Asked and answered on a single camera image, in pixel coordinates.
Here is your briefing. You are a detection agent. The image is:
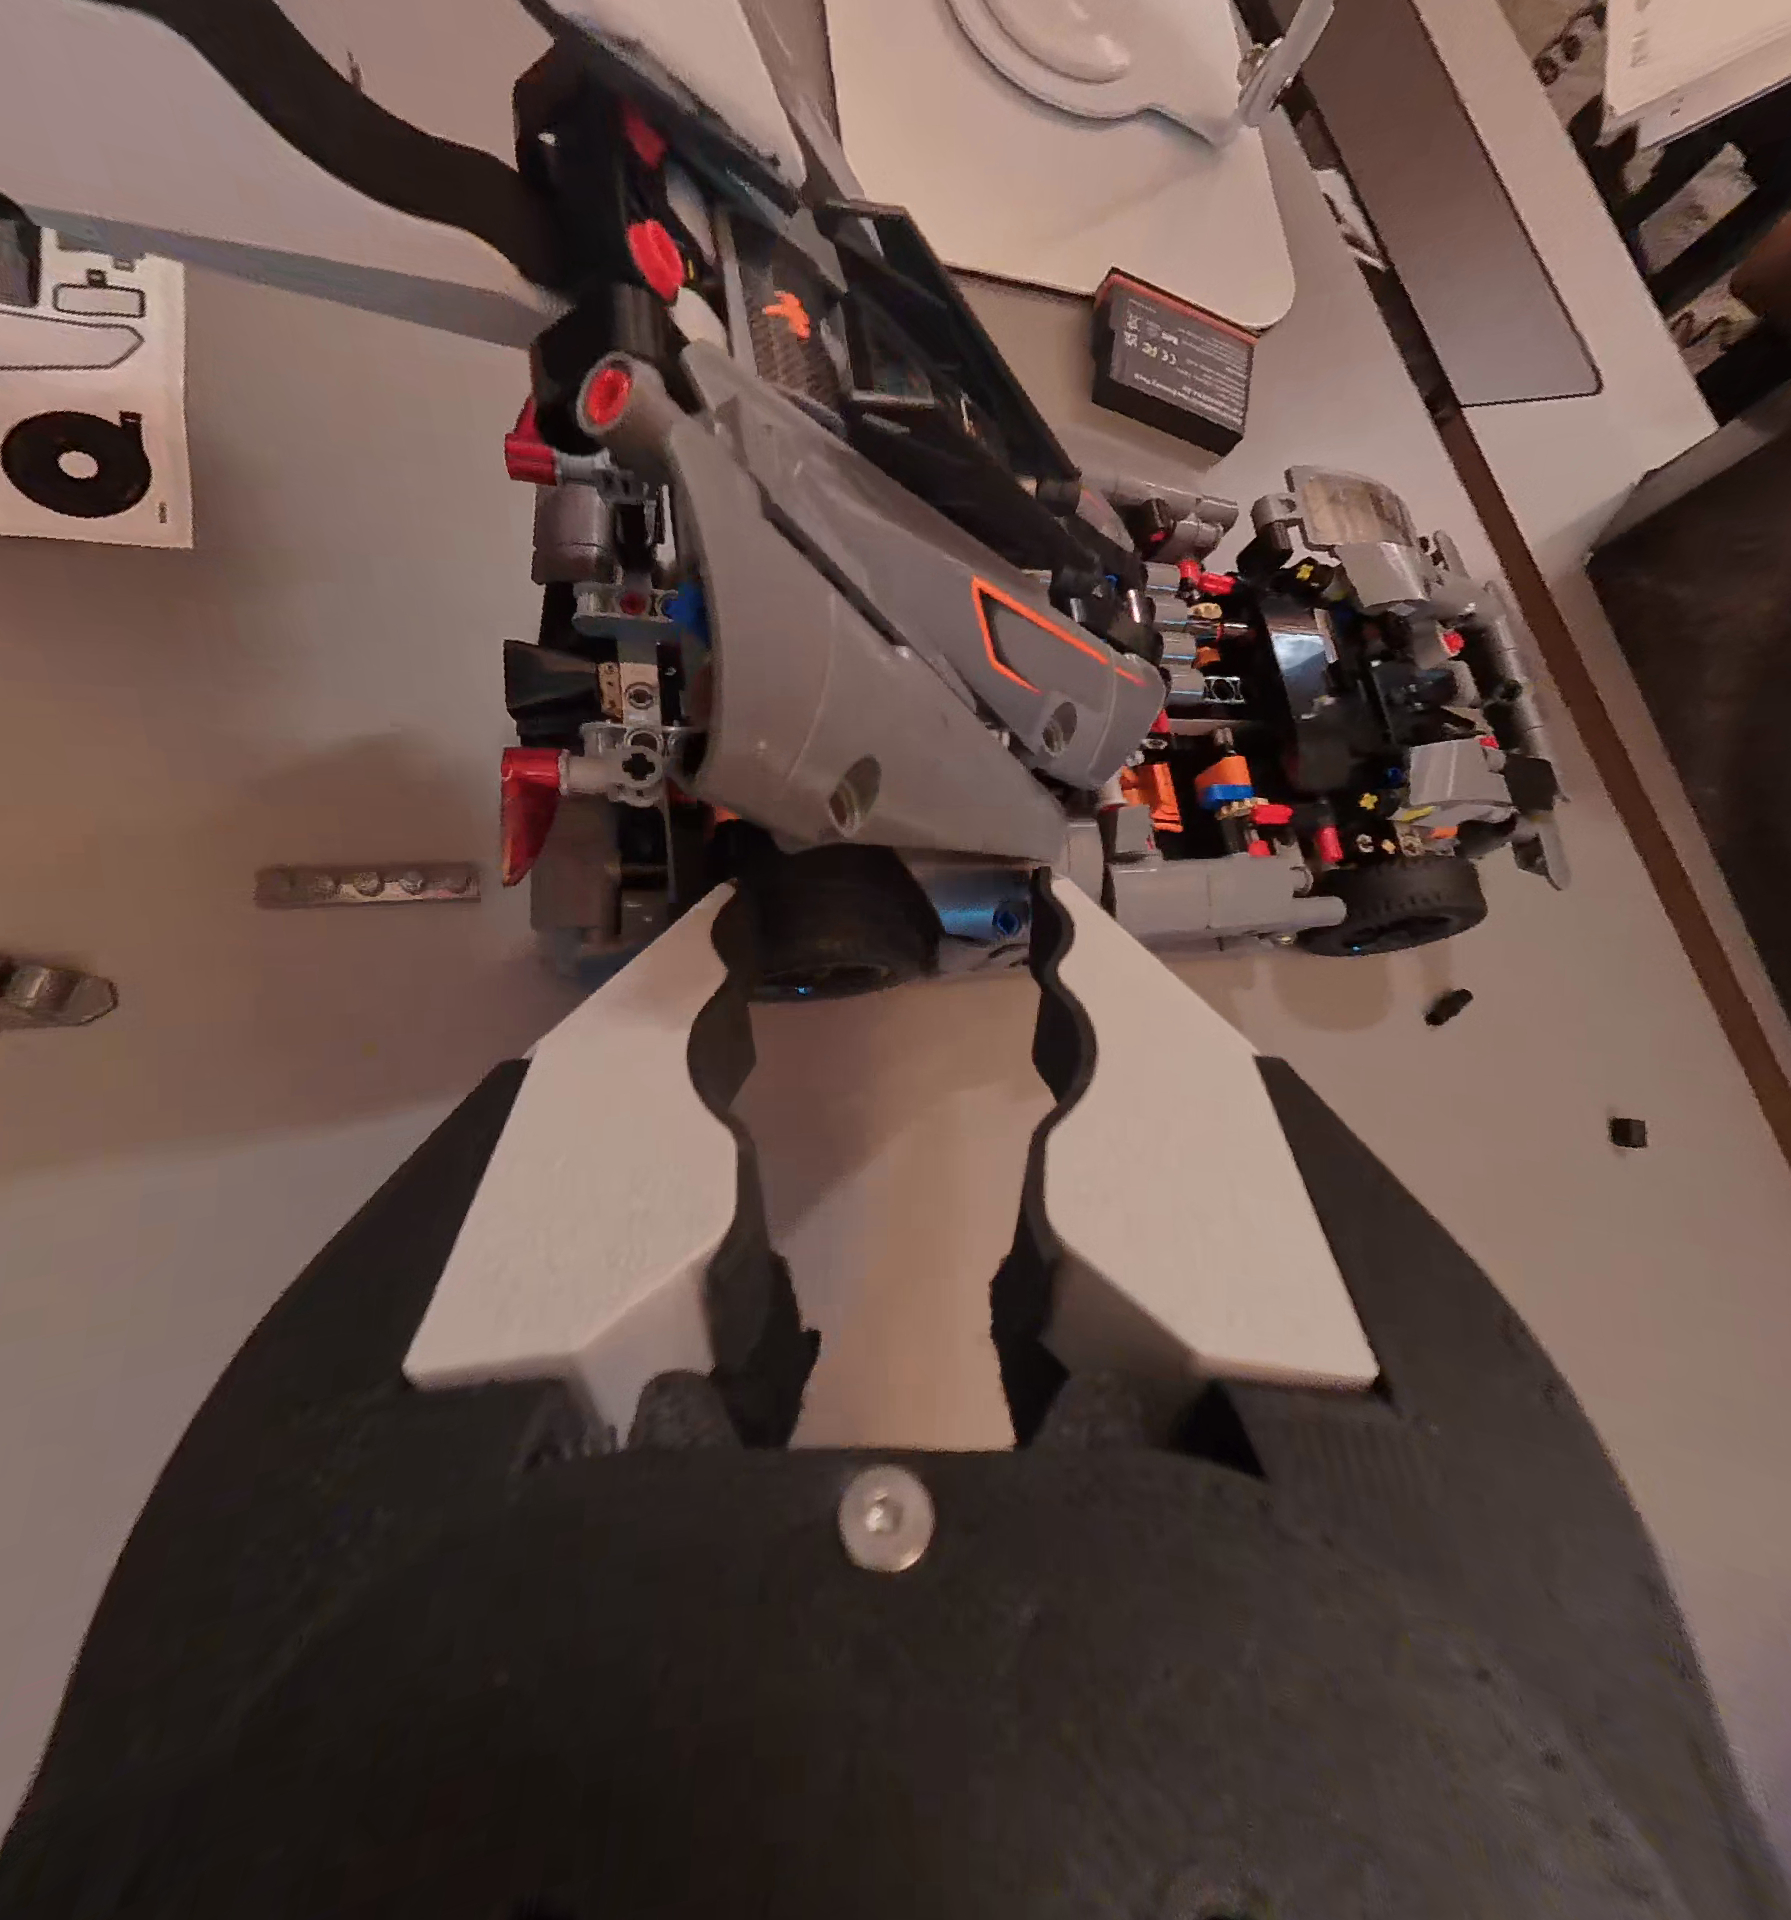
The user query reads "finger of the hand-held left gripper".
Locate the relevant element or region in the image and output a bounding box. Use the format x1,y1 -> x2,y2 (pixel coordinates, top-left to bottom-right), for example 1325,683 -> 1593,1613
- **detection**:
281,0 -> 839,200
0,0 -> 575,353

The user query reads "white book stand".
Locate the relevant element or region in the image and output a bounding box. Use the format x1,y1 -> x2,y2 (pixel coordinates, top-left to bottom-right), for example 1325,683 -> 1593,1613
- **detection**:
820,0 -> 1339,333

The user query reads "black battery pack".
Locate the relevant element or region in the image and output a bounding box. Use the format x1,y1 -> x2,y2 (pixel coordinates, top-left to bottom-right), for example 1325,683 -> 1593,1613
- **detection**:
1092,267 -> 1259,456

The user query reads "grey curved lego piece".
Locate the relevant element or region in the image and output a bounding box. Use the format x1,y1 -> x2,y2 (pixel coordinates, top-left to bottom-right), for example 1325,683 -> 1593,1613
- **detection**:
0,947 -> 119,1030

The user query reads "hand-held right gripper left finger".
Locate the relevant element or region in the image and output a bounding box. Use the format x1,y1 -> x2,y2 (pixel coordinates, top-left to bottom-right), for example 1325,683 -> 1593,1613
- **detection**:
402,882 -> 826,1449

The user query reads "paper parts template sheet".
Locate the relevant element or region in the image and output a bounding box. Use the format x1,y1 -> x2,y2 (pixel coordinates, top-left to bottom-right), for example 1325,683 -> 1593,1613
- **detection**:
0,217 -> 195,549

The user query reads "dark lego set box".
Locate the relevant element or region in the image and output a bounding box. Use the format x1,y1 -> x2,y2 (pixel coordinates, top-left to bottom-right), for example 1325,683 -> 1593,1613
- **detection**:
1585,406 -> 1791,1186

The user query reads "grey lego car model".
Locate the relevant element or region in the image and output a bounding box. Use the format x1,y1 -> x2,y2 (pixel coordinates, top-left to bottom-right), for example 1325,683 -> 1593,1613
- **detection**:
498,89 -> 1572,992

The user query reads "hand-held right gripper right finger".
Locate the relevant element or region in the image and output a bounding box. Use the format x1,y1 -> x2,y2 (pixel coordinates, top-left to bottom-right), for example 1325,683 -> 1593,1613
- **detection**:
989,867 -> 1379,1449

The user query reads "long grey lego plate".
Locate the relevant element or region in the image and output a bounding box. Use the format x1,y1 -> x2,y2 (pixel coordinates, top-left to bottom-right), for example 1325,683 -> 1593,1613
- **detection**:
255,862 -> 482,907

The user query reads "lego instruction booklet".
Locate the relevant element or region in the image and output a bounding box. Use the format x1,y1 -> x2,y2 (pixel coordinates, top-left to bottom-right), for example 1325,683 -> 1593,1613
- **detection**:
1599,0 -> 1791,152

